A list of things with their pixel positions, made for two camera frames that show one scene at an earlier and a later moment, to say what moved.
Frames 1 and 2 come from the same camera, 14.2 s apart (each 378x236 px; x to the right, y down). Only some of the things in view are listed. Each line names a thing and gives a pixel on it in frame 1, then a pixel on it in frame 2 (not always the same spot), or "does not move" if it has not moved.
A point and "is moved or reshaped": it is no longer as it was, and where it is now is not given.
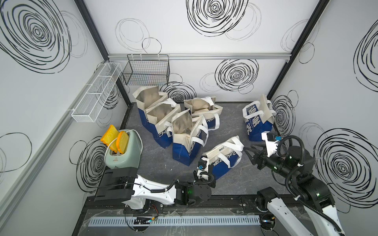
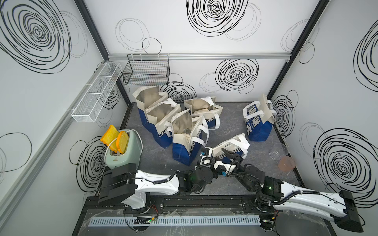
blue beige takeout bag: [188, 133] does not move
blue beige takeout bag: [225, 156] is moved or reshaped
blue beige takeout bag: [157, 115] does not move
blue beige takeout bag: [146, 97] does not move
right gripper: [259, 158] to [232, 156]
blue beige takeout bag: [207, 108] does not move
